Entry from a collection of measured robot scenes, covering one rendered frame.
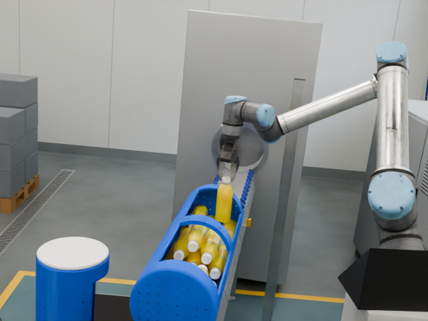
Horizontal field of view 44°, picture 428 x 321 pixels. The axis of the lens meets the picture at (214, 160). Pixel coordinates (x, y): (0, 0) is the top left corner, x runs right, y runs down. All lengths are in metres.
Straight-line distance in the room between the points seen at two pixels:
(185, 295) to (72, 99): 5.47
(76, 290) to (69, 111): 5.05
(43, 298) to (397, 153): 1.43
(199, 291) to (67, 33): 5.52
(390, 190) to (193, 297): 0.73
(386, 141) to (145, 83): 5.07
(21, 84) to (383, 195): 4.13
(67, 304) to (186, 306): 0.59
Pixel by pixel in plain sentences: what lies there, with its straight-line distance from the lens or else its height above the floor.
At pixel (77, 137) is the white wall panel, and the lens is 7.07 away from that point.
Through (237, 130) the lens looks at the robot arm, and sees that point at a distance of 2.25.
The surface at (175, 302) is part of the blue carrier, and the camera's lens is 1.72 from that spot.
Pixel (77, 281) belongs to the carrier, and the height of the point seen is 0.98.
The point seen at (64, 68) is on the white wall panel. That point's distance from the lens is 6.95.
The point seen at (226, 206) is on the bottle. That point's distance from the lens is 2.34.
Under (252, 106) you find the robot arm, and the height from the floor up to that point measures 1.65.
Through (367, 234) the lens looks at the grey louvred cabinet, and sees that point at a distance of 4.64.
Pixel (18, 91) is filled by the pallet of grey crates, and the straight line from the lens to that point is 5.40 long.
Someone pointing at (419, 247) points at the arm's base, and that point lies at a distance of 1.98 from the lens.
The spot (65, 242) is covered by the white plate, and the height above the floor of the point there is 1.04.
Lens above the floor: 2.02
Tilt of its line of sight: 16 degrees down
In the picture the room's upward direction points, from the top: 6 degrees clockwise
